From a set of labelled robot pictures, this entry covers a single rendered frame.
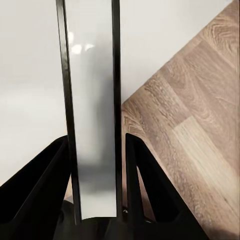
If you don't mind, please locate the hardback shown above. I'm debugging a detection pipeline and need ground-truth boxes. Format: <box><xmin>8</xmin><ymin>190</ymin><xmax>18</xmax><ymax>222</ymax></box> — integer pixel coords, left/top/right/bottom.
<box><xmin>55</xmin><ymin>0</ymin><xmax>123</xmax><ymax>225</ymax></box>

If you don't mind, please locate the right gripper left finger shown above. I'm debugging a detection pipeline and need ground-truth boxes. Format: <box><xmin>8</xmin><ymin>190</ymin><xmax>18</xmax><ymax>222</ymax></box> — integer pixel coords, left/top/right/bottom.
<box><xmin>0</xmin><ymin>135</ymin><xmax>71</xmax><ymax>240</ymax></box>

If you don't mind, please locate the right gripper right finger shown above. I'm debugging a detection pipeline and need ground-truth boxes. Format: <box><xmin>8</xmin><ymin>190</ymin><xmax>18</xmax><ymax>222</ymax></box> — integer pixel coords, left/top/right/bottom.
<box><xmin>125</xmin><ymin>133</ymin><xmax>210</xmax><ymax>240</ymax></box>

